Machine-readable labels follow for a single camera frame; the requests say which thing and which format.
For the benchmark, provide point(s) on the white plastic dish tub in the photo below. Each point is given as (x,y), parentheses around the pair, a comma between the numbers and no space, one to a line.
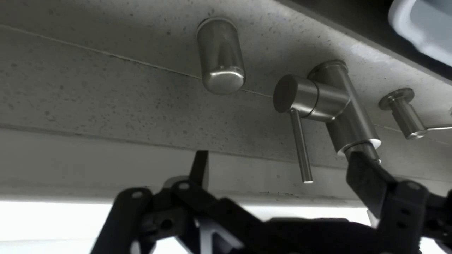
(426,25)

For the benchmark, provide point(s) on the short steel cylinder button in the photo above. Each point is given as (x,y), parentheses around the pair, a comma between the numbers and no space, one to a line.
(221,56)

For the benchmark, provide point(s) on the steel spring neck faucet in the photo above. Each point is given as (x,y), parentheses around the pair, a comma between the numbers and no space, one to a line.
(326,100)

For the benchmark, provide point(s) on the small steel counter dispenser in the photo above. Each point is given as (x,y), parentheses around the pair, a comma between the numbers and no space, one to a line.
(405,112)

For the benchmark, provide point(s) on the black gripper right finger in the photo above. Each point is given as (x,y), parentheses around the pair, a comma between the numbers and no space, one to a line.
(396,197)

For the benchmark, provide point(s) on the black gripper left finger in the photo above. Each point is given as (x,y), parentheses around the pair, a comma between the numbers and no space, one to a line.
(189,211)

